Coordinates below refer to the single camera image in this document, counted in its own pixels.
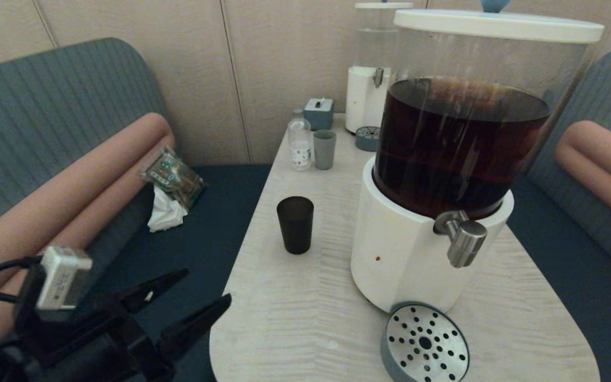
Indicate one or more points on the large dispenser with dark tea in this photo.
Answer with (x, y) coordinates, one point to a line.
(401, 252)

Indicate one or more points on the green snack packet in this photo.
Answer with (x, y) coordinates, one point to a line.
(174, 176)

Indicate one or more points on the dark brown plastic cup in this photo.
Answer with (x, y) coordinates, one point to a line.
(295, 225)

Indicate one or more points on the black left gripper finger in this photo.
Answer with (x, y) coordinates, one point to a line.
(151, 289)
(194, 323)

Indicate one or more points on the large metal dispenser tap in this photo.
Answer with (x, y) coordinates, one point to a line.
(467, 241)

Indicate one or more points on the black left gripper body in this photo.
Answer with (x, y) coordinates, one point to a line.
(88, 345)

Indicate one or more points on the crumpled white tissue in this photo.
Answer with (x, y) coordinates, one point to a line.
(166, 214)

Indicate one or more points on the small blue perforated drip tray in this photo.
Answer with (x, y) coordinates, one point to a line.
(367, 138)

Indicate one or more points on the small white clear dispenser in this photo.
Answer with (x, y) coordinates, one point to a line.
(361, 100)

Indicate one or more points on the round metal drip tray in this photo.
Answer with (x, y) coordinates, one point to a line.
(425, 342)

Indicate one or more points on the grey-blue cup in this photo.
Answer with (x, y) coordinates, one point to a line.
(324, 150)

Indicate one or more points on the small white dispenser lid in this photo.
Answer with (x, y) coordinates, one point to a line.
(385, 6)

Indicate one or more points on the clear plastic bottle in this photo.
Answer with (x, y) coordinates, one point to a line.
(299, 142)

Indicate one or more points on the grey-blue square box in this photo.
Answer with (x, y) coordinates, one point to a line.
(319, 115)

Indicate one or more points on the large white dispenser lid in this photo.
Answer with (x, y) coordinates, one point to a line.
(496, 25)

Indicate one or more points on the small metal dispenser tap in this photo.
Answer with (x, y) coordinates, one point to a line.
(377, 77)

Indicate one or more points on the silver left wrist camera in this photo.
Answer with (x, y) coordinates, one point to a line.
(64, 276)

